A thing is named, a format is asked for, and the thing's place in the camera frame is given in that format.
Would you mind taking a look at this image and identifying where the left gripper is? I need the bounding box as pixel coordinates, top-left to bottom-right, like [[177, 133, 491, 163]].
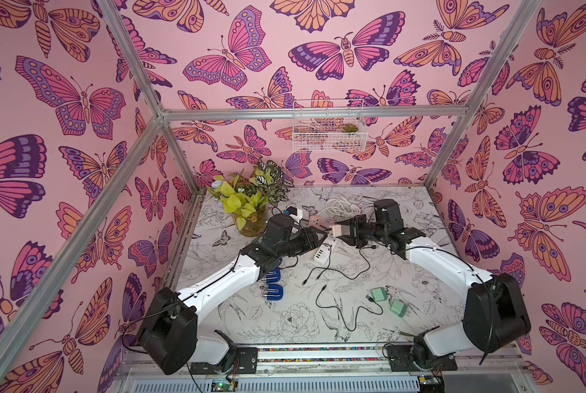
[[275, 227, 327, 261]]

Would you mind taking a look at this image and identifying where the orange power strip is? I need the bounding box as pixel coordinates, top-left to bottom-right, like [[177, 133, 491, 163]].
[[309, 215, 323, 229]]

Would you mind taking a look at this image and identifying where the white power strip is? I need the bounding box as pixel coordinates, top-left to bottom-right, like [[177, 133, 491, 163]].
[[314, 236, 337, 267]]

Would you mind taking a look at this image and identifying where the black usb cable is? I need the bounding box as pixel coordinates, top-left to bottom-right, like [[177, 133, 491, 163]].
[[314, 283, 385, 333], [301, 245, 378, 287]]

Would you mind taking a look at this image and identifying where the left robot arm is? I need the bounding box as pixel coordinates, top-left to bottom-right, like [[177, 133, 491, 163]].
[[137, 214, 328, 375]]

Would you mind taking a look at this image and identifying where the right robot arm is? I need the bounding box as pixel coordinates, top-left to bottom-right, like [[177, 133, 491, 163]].
[[332, 199, 531, 369]]

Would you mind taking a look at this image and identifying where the potted green plant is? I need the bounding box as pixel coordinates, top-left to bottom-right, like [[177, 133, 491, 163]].
[[208, 160, 293, 237]]

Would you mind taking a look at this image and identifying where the blue clip bottom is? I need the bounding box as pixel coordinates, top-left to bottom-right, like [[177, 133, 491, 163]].
[[263, 284, 284, 301]]

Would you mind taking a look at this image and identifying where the green charger adapter left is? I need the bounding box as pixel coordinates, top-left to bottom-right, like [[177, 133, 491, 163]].
[[371, 288, 388, 302]]

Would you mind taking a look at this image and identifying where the green charger adapter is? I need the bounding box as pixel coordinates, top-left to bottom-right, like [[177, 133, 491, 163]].
[[371, 288, 388, 302], [390, 300, 409, 318]]

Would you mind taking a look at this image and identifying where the green charger adapter right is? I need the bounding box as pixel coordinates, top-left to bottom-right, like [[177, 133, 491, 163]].
[[390, 300, 409, 318]]

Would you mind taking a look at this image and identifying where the small succulent in basket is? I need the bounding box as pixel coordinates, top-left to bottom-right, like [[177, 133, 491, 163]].
[[342, 123, 359, 134]]

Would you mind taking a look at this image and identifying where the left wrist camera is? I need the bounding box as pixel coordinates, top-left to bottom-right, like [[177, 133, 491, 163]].
[[284, 206, 304, 224]]

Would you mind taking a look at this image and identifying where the white coiled cable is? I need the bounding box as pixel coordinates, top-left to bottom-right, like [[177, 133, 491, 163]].
[[317, 196, 377, 219]]

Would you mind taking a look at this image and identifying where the white wire basket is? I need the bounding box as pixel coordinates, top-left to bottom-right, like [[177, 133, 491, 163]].
[[290, 106, 368, 154]]

